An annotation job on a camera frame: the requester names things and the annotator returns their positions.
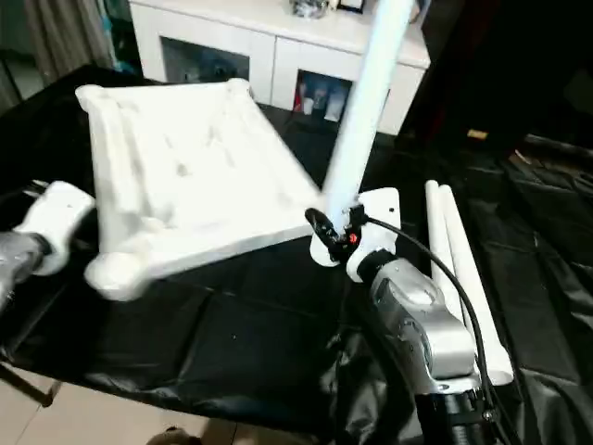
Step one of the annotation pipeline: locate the black work table frame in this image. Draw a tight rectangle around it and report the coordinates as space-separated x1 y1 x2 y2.
0 361 64 409

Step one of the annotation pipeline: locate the white cabinet with glass doors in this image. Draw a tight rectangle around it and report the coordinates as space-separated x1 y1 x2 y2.
129 0 432 135

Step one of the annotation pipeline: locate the dark cabinet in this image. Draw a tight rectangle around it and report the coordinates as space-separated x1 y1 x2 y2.
407 0 593 154

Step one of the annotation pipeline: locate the black right camera cable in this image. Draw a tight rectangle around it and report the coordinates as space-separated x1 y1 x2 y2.
365 215 524 445

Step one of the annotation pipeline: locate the white plastic table leg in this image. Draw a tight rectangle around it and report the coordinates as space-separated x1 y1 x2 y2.
437 184 514 386
309 0 418 269
424 181 464 321

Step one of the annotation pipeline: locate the clear plastic container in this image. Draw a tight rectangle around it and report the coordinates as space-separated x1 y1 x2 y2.
326 87 347 120

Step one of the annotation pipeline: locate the black plastic mat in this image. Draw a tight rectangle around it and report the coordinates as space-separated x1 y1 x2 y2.
0 64 593 445

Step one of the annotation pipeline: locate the white plastic table top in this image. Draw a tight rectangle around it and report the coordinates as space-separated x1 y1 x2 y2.
74 77 328 303

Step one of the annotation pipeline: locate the small patterned ornament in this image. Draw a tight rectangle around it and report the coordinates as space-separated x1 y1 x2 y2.
290 0 328 19

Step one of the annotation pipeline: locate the grey curtain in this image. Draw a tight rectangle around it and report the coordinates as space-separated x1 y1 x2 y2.
22 0 112 84

